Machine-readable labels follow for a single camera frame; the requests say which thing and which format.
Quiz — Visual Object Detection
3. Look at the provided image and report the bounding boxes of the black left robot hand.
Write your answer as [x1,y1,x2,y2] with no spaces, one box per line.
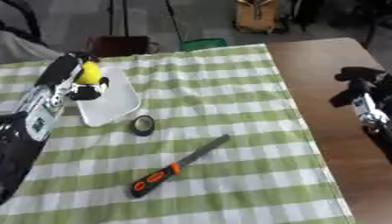
[35,52,112,102]

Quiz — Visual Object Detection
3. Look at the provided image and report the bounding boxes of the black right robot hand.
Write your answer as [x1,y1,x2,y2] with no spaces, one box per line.
[327,66,392,109]

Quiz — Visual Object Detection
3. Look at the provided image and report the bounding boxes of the yellow toy fruit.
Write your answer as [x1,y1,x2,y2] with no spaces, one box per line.
[74,60,104,86]

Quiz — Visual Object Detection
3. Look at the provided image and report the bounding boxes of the dark red box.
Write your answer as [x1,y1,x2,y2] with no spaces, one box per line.
[84,35,153,58]

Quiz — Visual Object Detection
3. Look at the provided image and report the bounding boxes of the white square tray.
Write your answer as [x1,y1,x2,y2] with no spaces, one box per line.
[74,67,143,128]

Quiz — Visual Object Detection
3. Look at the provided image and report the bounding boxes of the black chair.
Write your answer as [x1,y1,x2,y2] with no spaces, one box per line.
[0,0,49,47]

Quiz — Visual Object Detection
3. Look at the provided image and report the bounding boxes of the black tripod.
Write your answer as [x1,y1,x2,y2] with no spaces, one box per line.
[105,0,186,43]

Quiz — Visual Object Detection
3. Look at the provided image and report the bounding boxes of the black tape roll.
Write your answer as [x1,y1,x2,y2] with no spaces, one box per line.
[129,115,157,137]

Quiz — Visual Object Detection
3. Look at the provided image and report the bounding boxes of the green bin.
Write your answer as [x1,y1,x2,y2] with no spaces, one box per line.
[178,38,228,53]

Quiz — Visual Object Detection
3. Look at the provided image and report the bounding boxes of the black orange handled file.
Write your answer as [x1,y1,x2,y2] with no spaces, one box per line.
[127,133,232,200]

